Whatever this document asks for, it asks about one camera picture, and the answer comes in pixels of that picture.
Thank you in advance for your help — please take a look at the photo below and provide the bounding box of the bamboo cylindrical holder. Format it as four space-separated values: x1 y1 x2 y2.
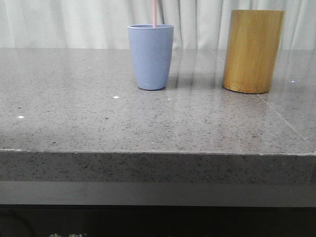
222 10 284 94

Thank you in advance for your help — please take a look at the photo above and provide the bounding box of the pink chopstick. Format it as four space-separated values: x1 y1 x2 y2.
153 0 158 28

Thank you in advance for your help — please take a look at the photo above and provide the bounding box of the white curtain backdrop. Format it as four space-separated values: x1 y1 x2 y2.
0 0 316 50

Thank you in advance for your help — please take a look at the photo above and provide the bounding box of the blue plastic cup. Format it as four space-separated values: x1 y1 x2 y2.
128 24 174 90

